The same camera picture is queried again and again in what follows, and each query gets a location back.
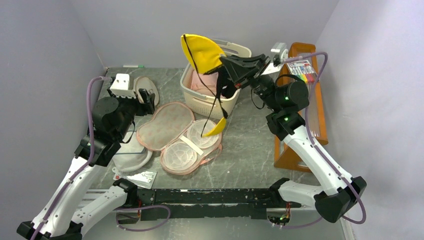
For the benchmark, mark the pack of coloured markers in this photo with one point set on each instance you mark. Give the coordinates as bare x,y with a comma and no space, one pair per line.
303,69

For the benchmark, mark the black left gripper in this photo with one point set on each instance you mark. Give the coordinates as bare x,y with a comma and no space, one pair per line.
147,107

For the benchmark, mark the yellow bra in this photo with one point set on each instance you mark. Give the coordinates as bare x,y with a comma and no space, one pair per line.
204,56

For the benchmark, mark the clear plastic packet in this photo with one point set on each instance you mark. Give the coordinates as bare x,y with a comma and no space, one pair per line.
142,177

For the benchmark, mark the cream plastic laundry basket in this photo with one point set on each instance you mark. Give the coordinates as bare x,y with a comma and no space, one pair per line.
204,104

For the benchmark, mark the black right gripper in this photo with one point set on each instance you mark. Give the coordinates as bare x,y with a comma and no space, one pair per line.
245,71

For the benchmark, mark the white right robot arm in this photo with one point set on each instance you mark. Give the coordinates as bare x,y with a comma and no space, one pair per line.
338,191

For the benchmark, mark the beige mesh laundry bag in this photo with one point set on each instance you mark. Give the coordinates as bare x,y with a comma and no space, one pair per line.
145,83

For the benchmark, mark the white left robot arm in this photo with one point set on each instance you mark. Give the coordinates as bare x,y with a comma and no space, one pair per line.
108,121

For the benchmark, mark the tulip print mesh laundry bag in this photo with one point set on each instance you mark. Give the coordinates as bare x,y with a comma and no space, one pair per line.
176,134

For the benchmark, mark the green capped white marker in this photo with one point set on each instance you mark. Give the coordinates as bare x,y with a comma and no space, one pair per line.
133,66

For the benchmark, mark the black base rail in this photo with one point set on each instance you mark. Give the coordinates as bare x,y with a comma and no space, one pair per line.
253,203

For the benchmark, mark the white round mesh laundry bag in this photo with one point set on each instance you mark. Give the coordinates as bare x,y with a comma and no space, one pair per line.
132,155

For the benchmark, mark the orange wooden rack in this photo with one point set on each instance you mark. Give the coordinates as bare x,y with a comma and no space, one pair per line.
286,152

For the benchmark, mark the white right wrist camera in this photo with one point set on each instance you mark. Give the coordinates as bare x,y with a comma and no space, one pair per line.
278,54

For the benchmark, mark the black garment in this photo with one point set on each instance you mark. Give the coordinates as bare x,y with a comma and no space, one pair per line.
225,87

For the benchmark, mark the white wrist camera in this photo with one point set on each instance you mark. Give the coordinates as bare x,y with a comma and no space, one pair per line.
123,86
278,54

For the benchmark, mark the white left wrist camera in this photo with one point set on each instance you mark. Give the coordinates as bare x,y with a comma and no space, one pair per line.
123,86

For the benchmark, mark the pink garment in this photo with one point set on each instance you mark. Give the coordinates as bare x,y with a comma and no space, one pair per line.
205,82

